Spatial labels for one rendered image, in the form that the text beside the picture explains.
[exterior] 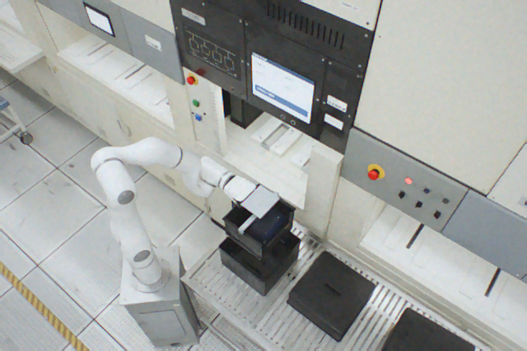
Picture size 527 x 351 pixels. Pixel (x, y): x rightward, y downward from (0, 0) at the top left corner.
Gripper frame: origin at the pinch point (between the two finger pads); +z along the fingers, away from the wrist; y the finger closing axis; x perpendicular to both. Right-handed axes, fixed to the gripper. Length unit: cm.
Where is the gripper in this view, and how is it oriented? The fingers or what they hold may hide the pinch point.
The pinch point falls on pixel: (259, 203)
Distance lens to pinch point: 170.6
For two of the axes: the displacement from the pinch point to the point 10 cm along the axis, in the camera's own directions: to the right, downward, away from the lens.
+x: 0.0, -5.9, -8.1
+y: -6.4, 6.2, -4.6
